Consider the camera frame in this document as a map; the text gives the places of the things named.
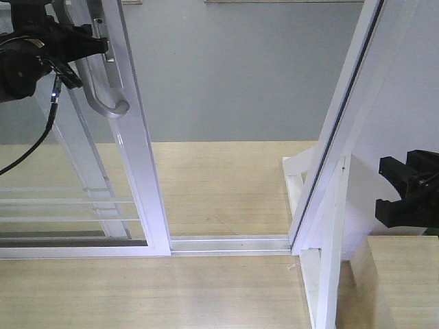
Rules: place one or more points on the white angled support bracket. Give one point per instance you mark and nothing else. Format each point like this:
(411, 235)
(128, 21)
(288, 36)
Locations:
(320, 253)

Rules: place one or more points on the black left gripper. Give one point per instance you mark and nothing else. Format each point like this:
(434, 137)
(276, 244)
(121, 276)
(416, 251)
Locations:
(37, 34)

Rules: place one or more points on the white door jamb frame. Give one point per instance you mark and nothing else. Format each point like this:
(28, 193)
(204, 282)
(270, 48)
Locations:
(376, 39)

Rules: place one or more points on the grey metal door handle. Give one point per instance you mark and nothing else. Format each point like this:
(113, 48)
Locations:
(100, 74)

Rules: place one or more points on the light wooden box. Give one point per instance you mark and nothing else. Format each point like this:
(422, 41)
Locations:
(390, 282)

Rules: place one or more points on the wooden platform board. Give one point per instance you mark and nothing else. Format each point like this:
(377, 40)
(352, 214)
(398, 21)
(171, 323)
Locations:
(230, 266)

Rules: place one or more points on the white-framed transparent sliding door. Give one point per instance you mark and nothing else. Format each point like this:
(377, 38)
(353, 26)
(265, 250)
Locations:
(132, 136)

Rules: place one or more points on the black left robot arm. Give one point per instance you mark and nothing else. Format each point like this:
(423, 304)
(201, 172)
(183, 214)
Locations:
(20, 72)

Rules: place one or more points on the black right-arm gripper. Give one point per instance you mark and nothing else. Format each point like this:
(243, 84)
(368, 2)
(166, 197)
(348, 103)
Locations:
(417, 184)

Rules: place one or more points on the green cushion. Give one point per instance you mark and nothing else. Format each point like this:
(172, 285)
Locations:
(431, 232)

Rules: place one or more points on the fixed white-framed glass panel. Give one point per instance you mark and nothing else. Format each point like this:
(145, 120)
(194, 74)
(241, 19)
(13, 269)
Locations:
(73, 186)

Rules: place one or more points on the aluminium door track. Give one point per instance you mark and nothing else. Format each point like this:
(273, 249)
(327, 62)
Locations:
(235, 245)

